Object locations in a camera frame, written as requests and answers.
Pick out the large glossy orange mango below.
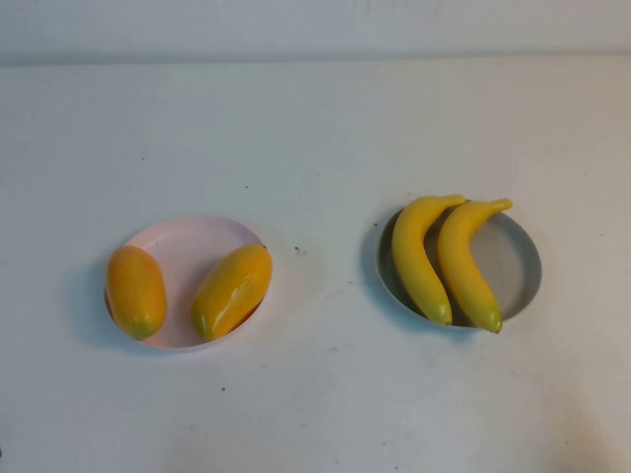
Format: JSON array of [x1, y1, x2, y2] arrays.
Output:
[[190, 244, 274, 341]]

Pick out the strongly curved yellow banana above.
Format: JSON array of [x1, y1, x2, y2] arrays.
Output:
[[391, 193, 468, 327]]

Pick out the long gently curved yellow banana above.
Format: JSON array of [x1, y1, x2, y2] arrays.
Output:
[[437, 197, 515, 335]]

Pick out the small oval matte mango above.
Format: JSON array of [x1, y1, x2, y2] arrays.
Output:
[[105, 245, 169, 341]]

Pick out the pink round plate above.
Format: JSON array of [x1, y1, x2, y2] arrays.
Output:
[[105, 213, 270, 352]]

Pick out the blue-grey round plate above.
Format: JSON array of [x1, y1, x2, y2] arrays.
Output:
[[375, 199, 543, 329]]

